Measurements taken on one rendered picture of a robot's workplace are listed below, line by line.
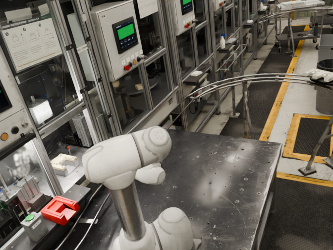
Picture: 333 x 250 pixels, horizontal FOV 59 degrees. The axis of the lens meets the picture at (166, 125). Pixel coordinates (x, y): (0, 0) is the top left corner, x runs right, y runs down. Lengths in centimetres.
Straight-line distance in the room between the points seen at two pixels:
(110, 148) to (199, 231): 92
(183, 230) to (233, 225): 39
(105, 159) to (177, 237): 65
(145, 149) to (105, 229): 98
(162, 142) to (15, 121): 84
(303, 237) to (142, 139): 188
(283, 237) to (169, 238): 132
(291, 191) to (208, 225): 136
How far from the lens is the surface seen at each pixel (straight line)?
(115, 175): 102
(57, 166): 203
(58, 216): 167
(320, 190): 304
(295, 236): 263
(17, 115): 159
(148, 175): 156
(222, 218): 180
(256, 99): 458
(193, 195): 195
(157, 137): 98
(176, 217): 147
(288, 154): 343
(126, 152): 99
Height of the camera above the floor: 201
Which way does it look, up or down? 29 degrees down
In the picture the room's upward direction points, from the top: 10 degrees counter-clockwise
